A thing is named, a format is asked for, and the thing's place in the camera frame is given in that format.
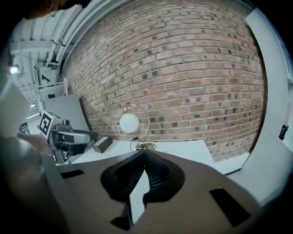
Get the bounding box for black tissue box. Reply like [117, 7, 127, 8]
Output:
[92, 136, 114, 154]

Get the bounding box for person's left forearm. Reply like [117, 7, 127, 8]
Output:
[13, 132, 54, 157]

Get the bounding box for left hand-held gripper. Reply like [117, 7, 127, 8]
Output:
[38, 111, 99, 164]

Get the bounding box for globe table lamp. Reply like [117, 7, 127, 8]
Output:
[119, 104, 159, 152]

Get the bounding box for white tall cabinet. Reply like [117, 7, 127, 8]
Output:
[225, 7, 293, 207]

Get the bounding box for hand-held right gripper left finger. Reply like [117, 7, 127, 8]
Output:
[100, 150, 147, 230]

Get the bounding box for white low wall panel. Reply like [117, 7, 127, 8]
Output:
[214, 152, 250, 176]

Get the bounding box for white ceiling pipes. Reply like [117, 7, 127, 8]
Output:
[45, 0, 108, 64]

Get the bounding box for grey refrigerator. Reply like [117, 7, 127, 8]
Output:
[43, 93, 92, 138]

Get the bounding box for black labelled box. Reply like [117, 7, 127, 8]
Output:
[278, 124, 290, 141]

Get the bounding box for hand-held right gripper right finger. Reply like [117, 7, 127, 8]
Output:
[143, 150, 185, 206]

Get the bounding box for person's grey shirt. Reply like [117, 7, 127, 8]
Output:
[0, 77, 32, 138]

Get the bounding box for white desk with drawers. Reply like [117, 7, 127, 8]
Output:
[68, 138, 216, 174]

